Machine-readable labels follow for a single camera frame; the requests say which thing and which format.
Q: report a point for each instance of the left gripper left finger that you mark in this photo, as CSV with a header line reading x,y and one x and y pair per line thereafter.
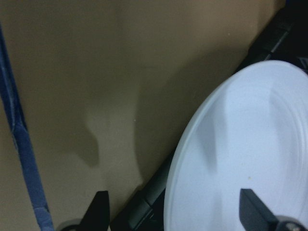
x,y
97,216

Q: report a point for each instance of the black dish rack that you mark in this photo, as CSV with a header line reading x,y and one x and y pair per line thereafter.
x,y
285,38

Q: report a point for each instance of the blue plate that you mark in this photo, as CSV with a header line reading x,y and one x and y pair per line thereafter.
x,y
251,132

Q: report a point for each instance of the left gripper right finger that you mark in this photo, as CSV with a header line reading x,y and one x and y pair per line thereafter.
x,y
254,215

